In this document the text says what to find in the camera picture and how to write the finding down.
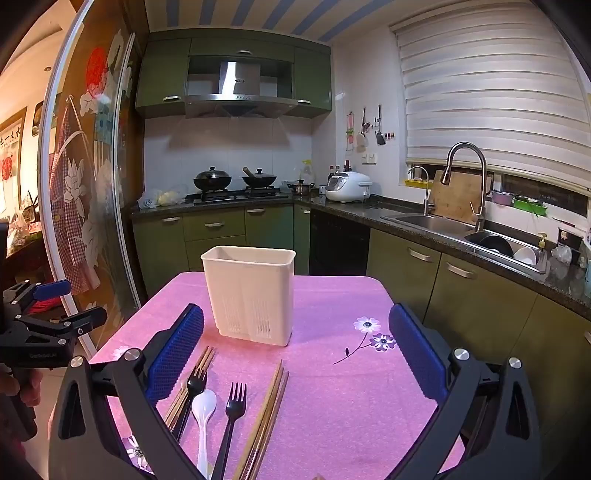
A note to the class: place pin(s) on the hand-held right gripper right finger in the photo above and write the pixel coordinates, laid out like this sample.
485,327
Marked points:
415,355

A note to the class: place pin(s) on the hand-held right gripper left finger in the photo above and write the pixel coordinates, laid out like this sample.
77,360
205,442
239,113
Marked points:
175,355

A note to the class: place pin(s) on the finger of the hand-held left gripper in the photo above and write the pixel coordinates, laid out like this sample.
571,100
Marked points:
87,318
51,290

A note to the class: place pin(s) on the black plastic fork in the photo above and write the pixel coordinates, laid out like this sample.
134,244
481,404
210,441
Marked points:
235,401
197,379

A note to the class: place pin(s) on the white plastic spoon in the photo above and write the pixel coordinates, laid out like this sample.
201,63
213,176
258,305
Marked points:
203,406

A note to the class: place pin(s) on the white plastic utensil holder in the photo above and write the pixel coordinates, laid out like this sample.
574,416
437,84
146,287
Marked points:
249,290

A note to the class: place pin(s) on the person's left hand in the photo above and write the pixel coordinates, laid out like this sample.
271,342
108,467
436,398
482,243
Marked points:
30,387

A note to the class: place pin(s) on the pink flowered tablecloth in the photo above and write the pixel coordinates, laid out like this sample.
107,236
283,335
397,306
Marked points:
332,392

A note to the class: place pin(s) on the flower print sliding door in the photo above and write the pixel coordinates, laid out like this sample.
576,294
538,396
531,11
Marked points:
106,207

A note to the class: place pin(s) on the green base cabinets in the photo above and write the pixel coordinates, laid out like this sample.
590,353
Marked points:
212,240

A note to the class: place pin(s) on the steel kitchen sink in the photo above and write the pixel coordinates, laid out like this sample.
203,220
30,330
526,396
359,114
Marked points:
429,224

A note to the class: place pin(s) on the black appliance front panel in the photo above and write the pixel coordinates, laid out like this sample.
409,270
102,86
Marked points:
339,244

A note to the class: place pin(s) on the black pan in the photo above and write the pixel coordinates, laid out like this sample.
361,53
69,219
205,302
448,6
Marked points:
491,242

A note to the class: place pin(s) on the white plastic bags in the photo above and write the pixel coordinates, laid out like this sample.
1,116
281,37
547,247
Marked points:
161,197

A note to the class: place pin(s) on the white bowl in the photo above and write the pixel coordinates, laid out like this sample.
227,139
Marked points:
525,255

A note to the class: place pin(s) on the dark stone countertop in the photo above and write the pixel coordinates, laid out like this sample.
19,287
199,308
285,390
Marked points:
351,210

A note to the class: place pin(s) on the wooden cutting board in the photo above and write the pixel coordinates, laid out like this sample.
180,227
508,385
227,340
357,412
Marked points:
455,198

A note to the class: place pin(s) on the small steel faucet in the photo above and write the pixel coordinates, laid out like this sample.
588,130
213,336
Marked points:
425,194

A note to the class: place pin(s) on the soap dispenser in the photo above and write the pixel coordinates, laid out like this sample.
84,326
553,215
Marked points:
541,243

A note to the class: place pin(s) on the yellow tray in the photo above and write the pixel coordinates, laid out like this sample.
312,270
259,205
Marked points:
415,183

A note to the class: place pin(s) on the gas stove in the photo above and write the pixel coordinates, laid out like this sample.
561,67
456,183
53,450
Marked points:
240,194

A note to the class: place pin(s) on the black wok with lid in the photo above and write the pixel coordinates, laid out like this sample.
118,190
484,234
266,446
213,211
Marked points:
212,180

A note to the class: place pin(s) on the white rice cooker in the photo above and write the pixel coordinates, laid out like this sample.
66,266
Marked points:
347,187

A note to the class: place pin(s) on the tall steel faucet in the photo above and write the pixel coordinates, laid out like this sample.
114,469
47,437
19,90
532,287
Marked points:
480,184

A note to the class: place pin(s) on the green tray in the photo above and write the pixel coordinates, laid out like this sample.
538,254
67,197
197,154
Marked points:
528,206

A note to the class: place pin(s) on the black box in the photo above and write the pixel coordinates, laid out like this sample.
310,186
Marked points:
569,236

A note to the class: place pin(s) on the group of sauce bottles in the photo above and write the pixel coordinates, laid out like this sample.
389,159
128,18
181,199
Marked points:
339,169

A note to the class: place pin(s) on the small steel pot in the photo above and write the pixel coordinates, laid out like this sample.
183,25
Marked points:
300,187

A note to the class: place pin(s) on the cooking oil jug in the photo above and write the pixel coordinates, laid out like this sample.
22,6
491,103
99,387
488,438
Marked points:
307,171

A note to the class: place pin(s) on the black hanging spatula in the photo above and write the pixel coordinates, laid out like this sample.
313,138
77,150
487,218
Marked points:
380,136

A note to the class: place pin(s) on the hanging skimmer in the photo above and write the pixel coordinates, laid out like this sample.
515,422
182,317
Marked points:
361,137

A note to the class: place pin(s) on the white window blind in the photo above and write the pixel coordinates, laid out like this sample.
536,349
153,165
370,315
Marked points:
489,92

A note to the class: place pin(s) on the steel range hood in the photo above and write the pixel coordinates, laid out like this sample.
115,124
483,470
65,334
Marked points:
240,87

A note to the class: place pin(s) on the framed wall calligraphy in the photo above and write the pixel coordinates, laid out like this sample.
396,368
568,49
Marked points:
11,152

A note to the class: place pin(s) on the white wall socket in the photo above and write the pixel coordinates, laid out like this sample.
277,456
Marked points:
369,159

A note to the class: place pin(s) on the green wall cabinet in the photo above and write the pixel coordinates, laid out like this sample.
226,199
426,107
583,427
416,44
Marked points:
164,74
313,78

